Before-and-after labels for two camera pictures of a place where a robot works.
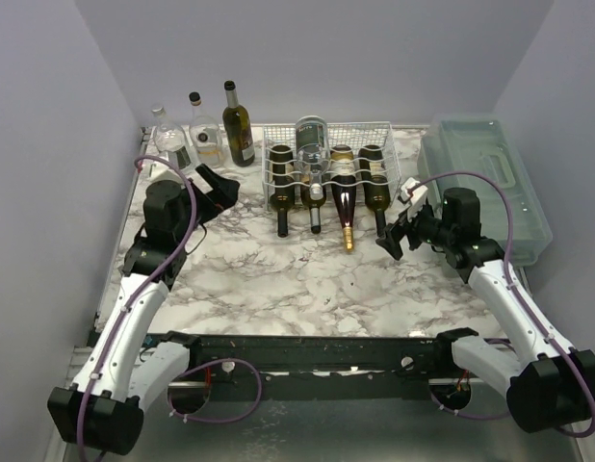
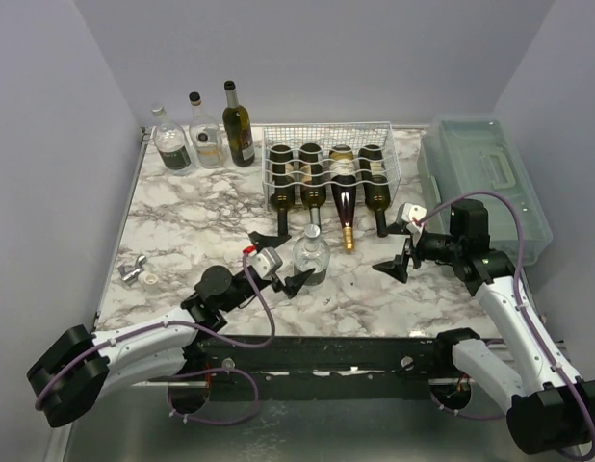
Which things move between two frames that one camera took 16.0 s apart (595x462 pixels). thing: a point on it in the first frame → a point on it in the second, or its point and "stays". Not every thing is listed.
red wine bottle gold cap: (344, 176) stays
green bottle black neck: (283, 196) stays
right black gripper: (404, 231) → (407, 252)
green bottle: (375, 184) stays
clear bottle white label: (204, 136) stays
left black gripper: (221, 196) → (293, 283)
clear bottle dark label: (312, 150) → (311, 251)
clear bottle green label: (171, 139) stays
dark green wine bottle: (238, 129) stays
